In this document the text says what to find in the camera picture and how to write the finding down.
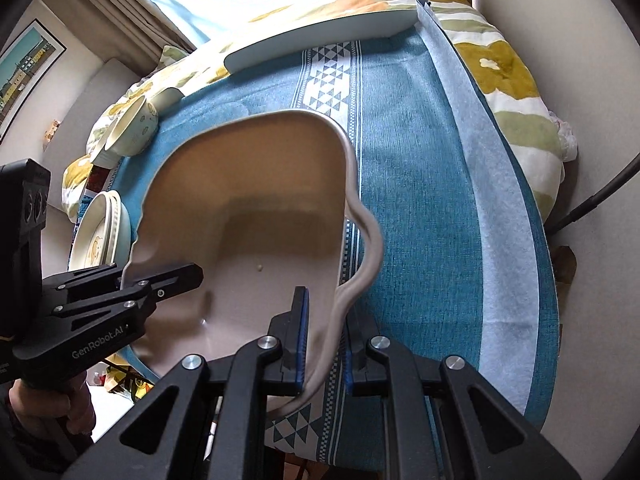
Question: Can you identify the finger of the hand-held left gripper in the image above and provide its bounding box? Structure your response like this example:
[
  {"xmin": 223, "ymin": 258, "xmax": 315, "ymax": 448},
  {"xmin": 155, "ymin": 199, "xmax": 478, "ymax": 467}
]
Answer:
[
  {"xmin": 42, "ymin": 263, "xmax": 126, "ymax": 295},
  {"xmin": 52, "ymin": 262, "xmax": 205, "ymax": 315}
]

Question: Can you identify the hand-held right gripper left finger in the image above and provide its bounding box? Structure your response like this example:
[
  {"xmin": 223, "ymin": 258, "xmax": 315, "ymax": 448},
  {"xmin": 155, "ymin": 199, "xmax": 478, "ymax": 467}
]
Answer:
[{"xmin": 60, "ymin": 286, "xmax": 313, "ymax": 480}]

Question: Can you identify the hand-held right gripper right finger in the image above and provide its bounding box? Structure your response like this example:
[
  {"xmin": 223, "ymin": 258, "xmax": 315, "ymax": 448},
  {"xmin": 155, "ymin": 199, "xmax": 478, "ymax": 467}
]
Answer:
[{"xmin": 344, "ymin": 310, "xmax": 591, "ymax": 480}]

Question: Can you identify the small yellow print plate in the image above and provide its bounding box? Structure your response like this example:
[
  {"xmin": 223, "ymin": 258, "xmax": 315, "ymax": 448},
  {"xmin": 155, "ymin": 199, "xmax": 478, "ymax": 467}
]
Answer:
[{"xmin": 69, "ymin": 194, "xmax": 117, "ymax": 272}]

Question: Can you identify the large yellow print plate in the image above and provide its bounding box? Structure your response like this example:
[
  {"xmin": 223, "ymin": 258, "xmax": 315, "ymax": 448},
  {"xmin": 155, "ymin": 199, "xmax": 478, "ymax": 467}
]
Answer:
[{"xmin": 107, "ymin": 197, "xmax": 133, "ymax": 263}]

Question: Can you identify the pink square bowl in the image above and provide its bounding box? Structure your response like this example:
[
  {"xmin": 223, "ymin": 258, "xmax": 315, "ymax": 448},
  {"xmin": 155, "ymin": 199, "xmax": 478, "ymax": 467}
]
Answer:
[{"xmin": 121, "ymin": 108, "xmax": 385, "ymax": 418}]

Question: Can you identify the pale green round bowl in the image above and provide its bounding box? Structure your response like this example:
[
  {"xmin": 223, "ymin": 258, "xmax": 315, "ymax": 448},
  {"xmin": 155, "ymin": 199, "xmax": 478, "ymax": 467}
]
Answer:
[{"xmin": 102, "ymin": 97, "xmax": 160, "ymax": 157}]

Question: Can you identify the cream round bowl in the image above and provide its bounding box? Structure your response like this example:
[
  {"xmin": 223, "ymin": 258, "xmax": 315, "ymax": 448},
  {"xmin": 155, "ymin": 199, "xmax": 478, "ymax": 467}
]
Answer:
[{"xmin": 90, "ymin": 96, "xmax": 151, "ymax": 163}]

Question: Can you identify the person's left hand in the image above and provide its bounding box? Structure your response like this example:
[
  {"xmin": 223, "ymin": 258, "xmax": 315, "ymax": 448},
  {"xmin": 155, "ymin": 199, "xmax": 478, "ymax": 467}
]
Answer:
[{"xmin": 10, "ymin": 374, "xmax": 97, "ymax": 442}]

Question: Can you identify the red printed box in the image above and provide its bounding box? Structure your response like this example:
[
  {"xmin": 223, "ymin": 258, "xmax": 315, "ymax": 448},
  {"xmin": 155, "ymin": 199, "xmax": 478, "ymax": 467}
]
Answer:
[{"xmin": 75, "ymin": 152, "xmax": 124, "ymax": 221}]

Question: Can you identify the small plush toy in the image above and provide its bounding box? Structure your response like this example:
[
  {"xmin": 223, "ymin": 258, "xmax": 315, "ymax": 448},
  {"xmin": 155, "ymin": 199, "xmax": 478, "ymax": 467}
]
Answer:
[{"xmin": 42, "ymin": 119, "xmax": 62, "ymax": 151}]

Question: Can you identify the grey padded headboard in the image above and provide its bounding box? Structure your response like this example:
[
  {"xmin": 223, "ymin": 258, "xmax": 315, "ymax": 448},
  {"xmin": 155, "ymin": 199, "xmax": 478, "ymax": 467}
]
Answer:
[{"xmin": 39, "ymin": 57, "xmax": 143, "ymax": 171}]

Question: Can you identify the blue patterned tablecloth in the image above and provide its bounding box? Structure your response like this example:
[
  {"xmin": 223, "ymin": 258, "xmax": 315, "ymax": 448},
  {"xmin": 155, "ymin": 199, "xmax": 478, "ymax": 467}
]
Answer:
[{"xmin": 75, "ymin": 0, "xmax": 561, "ymax": 466}]

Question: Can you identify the framed houses picture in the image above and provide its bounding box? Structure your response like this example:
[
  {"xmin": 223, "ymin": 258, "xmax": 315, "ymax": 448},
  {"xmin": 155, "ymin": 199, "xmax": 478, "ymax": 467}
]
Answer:
[{"xmin": 0, "ymin": 19, "xmax": 67, "ymax": 143}]

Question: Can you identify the brown curtain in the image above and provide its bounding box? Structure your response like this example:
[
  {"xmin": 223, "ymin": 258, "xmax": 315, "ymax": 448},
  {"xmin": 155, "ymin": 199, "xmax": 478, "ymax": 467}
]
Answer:
[{"xmin": 54, "ymin": 0, "xmax": 202, "ymax": 57}]

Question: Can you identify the white plastic bag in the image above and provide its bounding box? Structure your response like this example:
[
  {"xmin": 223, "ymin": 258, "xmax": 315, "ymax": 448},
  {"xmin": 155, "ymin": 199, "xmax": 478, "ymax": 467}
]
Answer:
[{"xmin": 550, "ymin": 110, "xmax": 581, "ymax": 163}]

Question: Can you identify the black curved cable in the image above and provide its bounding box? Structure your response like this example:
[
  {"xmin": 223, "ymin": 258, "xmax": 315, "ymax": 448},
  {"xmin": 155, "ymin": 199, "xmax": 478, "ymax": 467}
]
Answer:
[{"xmin": 544, "ymin": 157, "xmax": 640, "ymax": 235}]

